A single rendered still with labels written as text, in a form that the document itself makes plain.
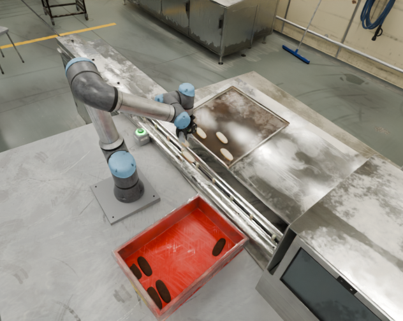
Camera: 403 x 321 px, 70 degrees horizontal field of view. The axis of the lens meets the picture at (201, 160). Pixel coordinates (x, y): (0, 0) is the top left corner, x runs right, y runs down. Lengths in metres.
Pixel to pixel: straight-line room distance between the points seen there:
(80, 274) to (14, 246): 0.33
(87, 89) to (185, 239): 0.76
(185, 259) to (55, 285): 0.52
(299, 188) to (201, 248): 0.58
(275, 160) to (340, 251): 0.82
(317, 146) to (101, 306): 1.32
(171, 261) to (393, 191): 0.88
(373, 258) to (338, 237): 0.10
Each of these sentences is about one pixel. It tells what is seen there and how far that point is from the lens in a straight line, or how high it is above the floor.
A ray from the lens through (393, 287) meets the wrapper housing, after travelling 0.94.
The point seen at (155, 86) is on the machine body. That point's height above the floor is 0.82.
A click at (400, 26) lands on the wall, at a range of 4.79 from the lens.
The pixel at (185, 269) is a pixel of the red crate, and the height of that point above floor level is 0.82.
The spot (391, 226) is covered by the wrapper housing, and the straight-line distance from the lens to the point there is 1.05.
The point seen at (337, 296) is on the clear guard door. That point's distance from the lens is 0.97.
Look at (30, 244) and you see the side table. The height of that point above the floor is 0.82.
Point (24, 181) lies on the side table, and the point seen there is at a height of 0.82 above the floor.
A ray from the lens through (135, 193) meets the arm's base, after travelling 1.44.
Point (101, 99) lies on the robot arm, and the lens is 1.09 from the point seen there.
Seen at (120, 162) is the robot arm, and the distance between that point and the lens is 1.34.
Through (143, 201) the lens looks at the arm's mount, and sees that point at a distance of 1.46.
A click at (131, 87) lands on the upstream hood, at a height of 0.92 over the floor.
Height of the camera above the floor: 2.02
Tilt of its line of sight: 46 degrees down
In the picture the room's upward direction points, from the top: 5 degrees clockwise
